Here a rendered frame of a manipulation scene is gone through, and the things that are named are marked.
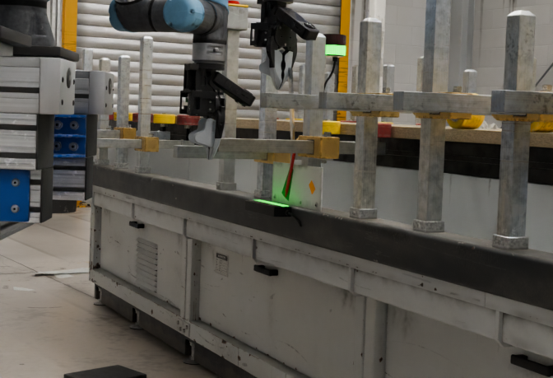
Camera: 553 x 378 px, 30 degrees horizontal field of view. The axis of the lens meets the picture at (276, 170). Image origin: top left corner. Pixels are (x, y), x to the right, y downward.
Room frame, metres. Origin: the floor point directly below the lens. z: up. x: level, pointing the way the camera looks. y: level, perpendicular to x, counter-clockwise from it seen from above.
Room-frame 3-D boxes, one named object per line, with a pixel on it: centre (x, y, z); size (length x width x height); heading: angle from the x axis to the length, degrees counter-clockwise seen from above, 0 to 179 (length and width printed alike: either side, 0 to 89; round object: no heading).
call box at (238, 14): (2.92, 0.14, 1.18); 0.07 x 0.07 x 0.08; 26
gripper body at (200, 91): (2.29, 0.17, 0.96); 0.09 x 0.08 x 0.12; 116
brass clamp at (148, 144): (3.56, 0.45, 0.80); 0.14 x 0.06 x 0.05; 26
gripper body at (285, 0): (2.40, 0.02, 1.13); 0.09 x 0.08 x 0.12; 47
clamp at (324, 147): (2.44, -0.09, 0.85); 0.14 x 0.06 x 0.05; 26
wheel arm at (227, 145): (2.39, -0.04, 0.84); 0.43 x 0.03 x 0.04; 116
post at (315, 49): (2.46, -0.08, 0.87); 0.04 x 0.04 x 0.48; 26
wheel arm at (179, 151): (2.63, 0.05, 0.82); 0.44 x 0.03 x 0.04; 116
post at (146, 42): (3.58, 0.46, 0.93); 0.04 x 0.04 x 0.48; 26
